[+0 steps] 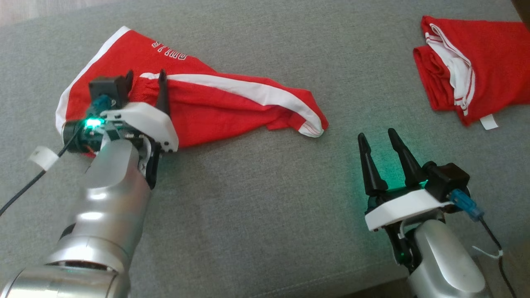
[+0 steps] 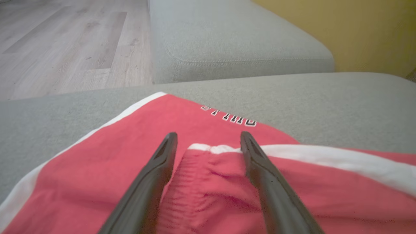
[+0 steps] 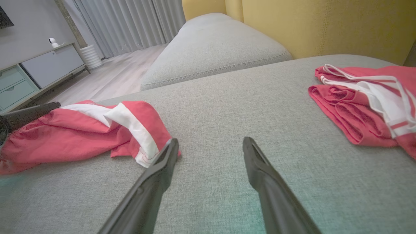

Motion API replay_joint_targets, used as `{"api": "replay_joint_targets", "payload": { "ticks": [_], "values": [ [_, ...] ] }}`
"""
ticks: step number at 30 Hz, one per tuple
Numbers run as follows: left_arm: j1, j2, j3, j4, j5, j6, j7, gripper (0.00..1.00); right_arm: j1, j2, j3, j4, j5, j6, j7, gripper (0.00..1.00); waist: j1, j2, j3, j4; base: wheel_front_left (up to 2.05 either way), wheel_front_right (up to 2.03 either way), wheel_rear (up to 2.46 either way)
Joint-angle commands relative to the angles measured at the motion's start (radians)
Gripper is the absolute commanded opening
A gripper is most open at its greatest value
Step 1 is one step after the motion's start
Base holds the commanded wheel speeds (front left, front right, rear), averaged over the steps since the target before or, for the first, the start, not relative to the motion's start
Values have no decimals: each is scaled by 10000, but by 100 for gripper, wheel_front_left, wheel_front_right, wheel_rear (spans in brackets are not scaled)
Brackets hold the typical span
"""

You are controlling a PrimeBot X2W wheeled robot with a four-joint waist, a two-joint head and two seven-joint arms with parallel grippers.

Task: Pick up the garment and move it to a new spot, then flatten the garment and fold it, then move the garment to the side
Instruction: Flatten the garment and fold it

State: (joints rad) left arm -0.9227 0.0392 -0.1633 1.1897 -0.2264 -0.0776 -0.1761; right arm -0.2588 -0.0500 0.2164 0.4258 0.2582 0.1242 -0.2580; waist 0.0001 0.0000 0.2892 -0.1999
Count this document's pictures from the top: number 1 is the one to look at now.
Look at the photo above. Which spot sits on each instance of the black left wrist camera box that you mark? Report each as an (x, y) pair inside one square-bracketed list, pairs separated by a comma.
[(107, 89)]

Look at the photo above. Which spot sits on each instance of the red white-striped shorts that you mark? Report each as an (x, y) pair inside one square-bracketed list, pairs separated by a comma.
[(215, 111)]

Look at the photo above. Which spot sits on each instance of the red white basketball jersey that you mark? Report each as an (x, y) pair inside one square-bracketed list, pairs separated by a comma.
[(497, 62)]

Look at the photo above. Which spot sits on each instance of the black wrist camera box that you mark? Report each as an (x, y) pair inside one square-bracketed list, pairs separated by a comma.
[(449, 180), (107, 89)]

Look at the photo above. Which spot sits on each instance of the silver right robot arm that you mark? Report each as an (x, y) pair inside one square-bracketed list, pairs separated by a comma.
[(443, 260)]

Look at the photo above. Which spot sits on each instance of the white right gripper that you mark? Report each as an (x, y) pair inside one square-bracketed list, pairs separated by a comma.
[(401, 207)]

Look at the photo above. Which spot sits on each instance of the grey fabric sofa seat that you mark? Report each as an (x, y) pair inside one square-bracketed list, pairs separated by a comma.
[(256, 198)]

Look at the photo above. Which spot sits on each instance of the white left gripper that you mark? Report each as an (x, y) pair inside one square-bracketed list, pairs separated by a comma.
[(149, 124)]

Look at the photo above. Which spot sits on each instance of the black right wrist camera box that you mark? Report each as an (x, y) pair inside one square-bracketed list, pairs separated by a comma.
[(449, 180)]

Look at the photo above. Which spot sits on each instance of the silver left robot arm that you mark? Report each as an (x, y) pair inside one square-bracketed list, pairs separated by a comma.
[(99, 215)]

